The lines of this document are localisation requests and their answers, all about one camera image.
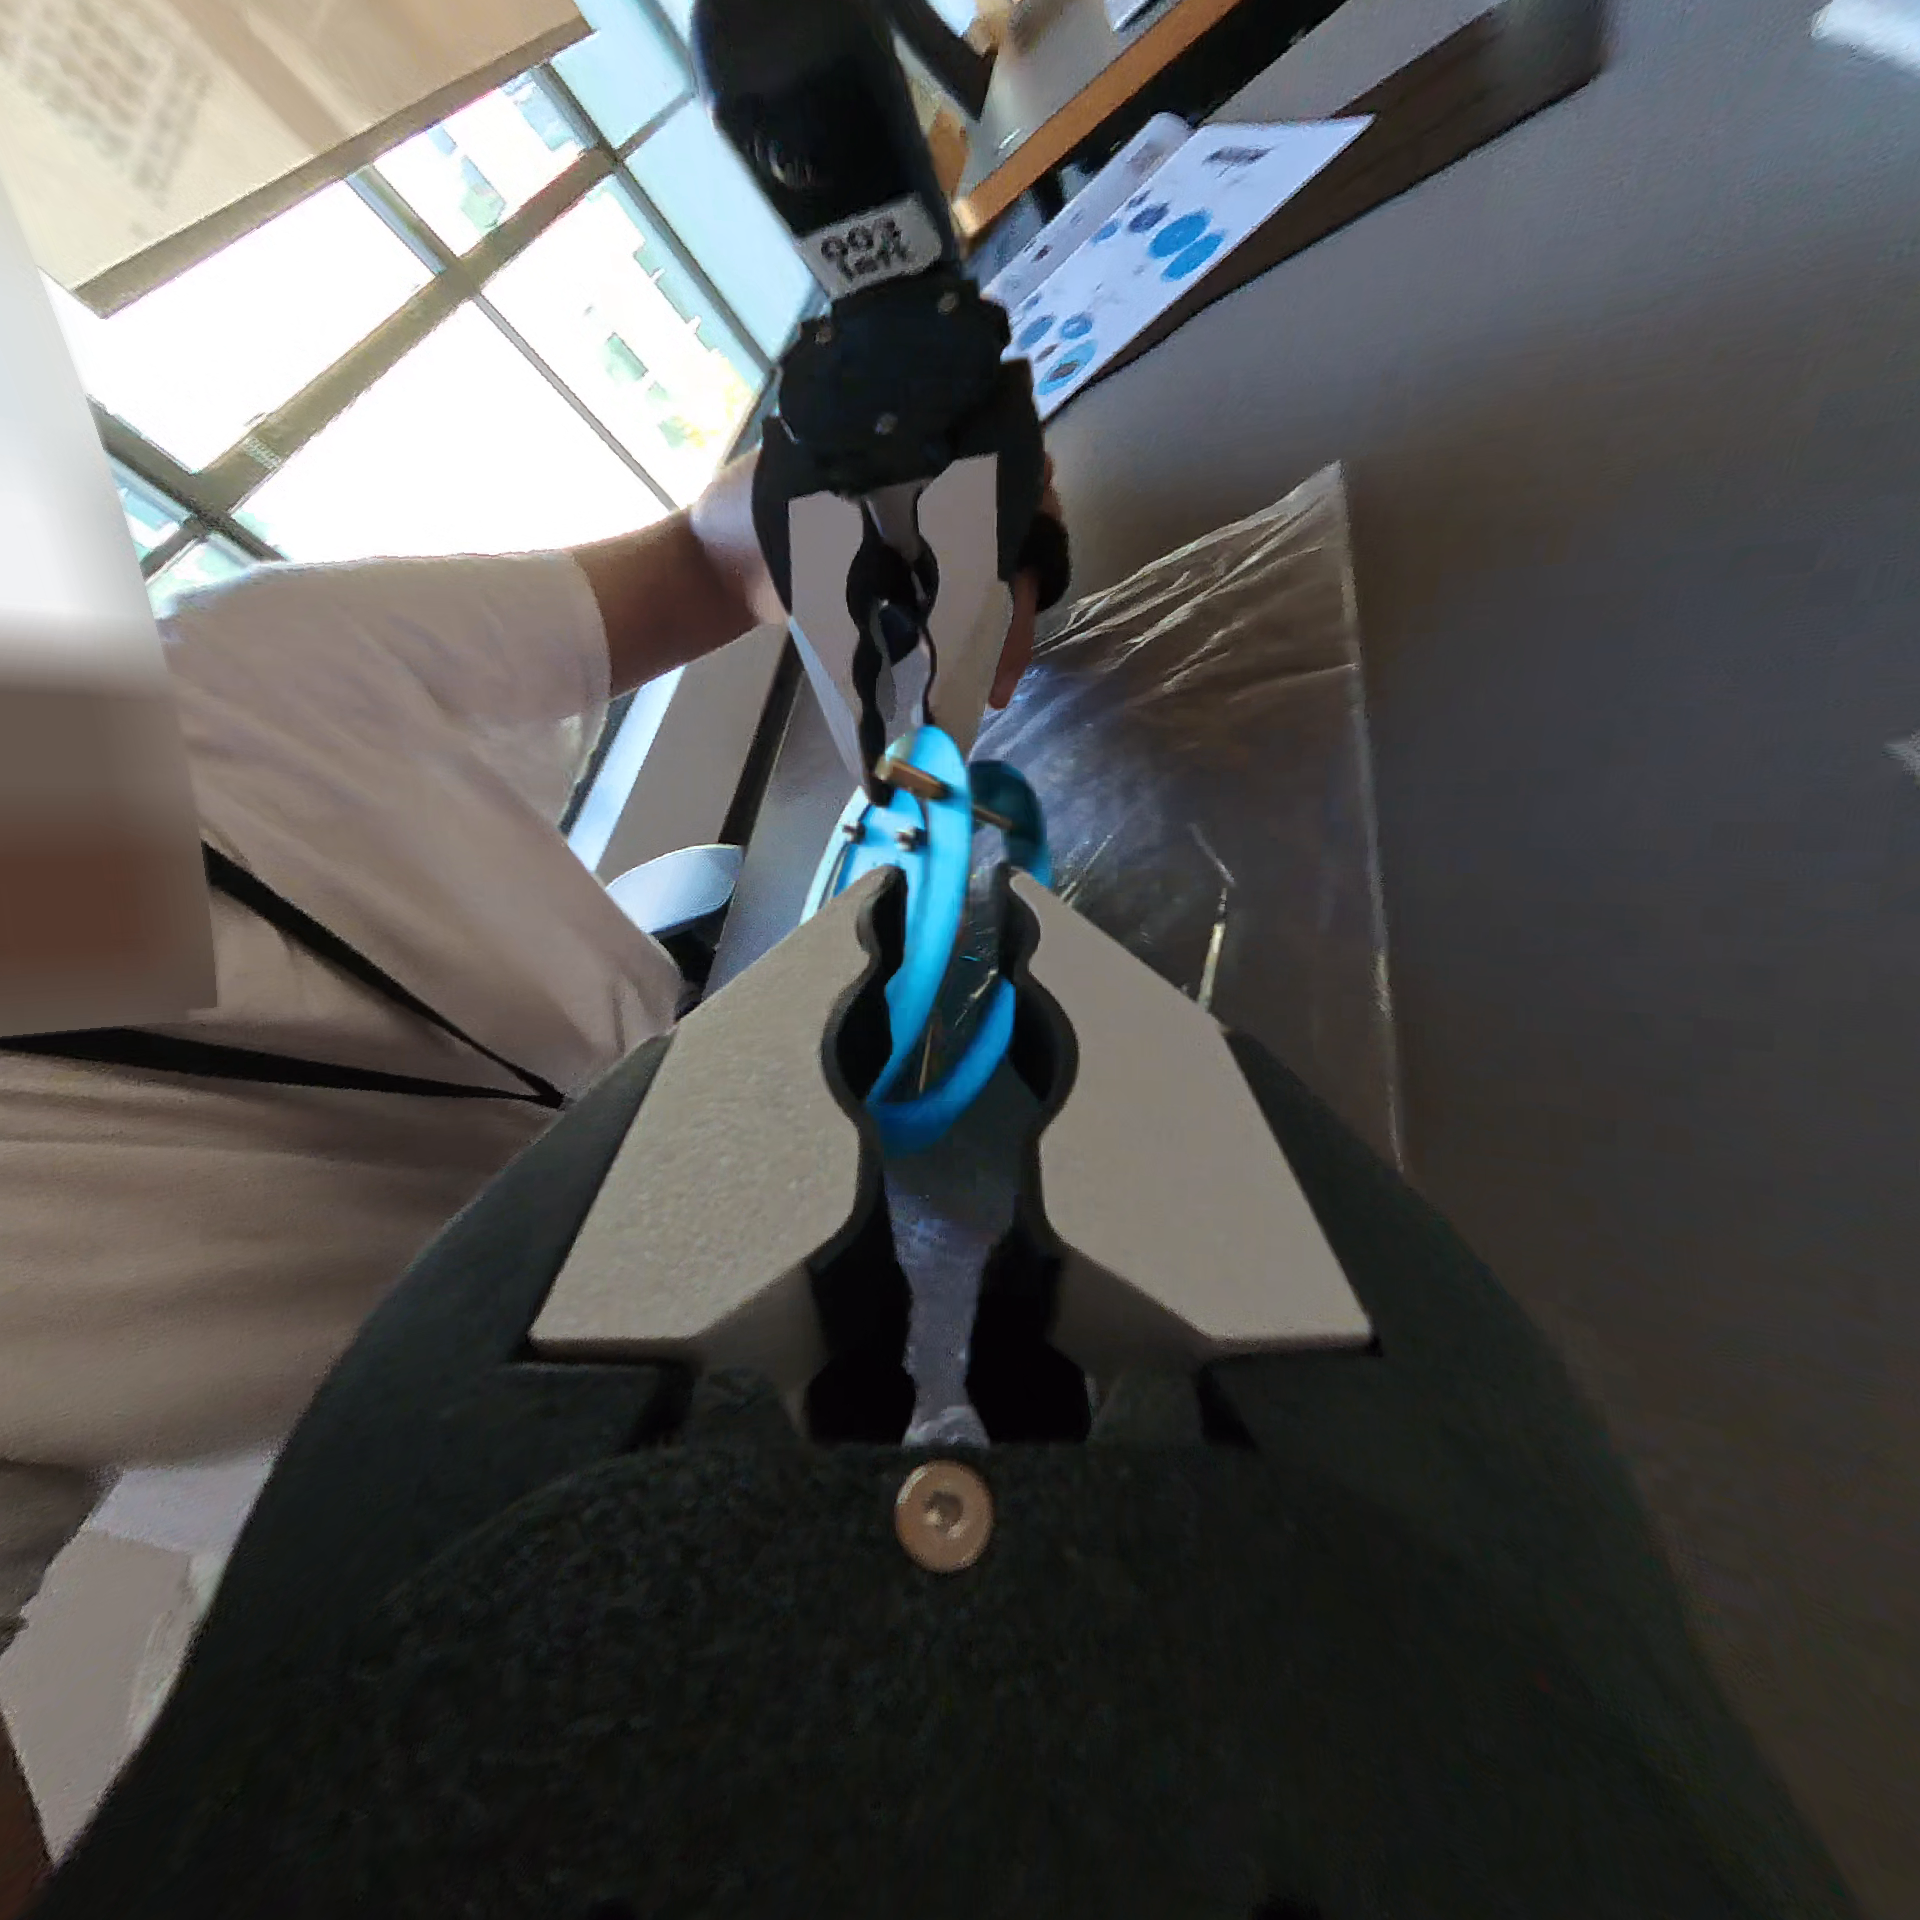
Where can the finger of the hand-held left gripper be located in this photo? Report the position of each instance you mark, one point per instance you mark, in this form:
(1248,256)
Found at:
(967,570)
(818,585)

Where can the clear plastic bag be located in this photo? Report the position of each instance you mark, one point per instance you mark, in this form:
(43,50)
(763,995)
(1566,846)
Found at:
(1201,720)

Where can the wooden top table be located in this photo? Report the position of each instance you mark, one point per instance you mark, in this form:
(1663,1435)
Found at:
(1050,148)

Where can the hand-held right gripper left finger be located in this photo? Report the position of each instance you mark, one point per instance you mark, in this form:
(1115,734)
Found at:
(704,1200)

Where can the blue round turntable assembly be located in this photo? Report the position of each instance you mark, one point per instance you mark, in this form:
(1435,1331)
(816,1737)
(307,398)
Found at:
(938,902)

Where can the black metal plate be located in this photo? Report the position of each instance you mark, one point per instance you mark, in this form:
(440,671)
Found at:
(1470,90)

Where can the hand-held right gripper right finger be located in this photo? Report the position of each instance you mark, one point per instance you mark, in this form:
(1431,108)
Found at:
(1201,1200)

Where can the person's left hand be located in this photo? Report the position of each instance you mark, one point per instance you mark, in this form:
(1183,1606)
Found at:
(1014,646)

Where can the white paper sheet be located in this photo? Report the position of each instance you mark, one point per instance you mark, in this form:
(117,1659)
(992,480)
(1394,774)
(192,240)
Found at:
(1275,158)

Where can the beige window blind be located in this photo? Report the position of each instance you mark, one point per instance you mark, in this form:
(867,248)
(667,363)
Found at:
(224,119)

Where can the person's left forearm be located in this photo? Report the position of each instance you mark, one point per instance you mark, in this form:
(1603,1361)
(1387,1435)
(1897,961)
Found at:
(675,570)

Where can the grey desk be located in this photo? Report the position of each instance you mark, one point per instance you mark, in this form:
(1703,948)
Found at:
(1651,751)

